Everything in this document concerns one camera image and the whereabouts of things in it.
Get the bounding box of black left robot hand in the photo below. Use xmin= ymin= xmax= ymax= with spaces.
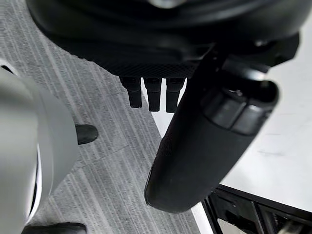
xmin=25 ymin=0 xmax=312 ymax=214

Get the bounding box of dark robot foot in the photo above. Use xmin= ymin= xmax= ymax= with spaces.
xmin=21 ymin=222 xmax=87 ymax=234
xmin=76 ymin=124 xmax=98 ymax=145

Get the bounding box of black metal frame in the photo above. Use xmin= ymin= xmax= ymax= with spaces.
xmin=201 ymin=184 xmax=312 ymax=234

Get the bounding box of silver robot leg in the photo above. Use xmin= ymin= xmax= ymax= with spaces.
xmin=0 ymin=63 xmax=78 ymax=234

